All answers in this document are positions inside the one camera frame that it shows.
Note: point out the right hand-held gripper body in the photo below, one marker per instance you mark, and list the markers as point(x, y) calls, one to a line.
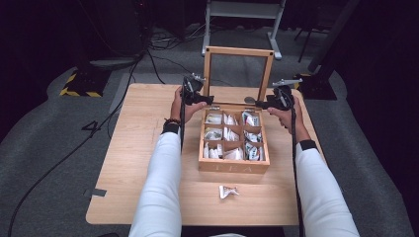
point(281, 97)

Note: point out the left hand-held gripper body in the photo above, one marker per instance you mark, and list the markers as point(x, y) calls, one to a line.
point(191, 88)

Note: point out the wooden glass-pane box lid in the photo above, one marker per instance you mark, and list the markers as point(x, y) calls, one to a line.
point(207, 72)

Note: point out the wooden tea box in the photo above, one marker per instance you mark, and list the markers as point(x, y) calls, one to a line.
point(234, 165)

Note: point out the person's left hand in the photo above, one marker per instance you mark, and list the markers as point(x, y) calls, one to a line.
point(191, 112)

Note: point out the person's right hand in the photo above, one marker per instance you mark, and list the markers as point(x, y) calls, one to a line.
point(286, 118)

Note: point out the grey round table grommet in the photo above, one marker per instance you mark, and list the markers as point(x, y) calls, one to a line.
point(249, 99)

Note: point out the hazard-striped black stand base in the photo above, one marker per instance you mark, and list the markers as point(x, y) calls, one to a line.
point(318, 89)
point(85, 84)

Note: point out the assortment of tea bags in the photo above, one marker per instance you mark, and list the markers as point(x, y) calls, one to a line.
point(230, 135)

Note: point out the black tripod legs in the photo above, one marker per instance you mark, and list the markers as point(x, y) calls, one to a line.
point(308, 39)

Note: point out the dark slanted stand pole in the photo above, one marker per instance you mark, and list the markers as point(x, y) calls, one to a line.
point(332, 36)

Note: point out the grey tape strip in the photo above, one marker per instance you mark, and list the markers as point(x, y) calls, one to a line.
point(96, 193)

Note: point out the white metal stand frame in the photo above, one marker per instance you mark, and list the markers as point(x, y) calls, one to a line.
point(242, 10)

